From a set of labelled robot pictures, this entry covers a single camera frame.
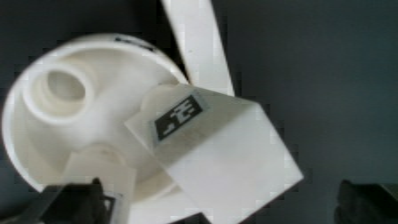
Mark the white round stool seat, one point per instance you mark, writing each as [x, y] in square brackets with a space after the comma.
[73, 97]

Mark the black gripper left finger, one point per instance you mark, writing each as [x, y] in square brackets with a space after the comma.
[69, 204]

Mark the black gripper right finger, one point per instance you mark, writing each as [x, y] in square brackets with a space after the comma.
[366, 203]

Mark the white U-shaped fence frame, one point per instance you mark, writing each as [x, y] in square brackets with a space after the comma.
[197, 43]

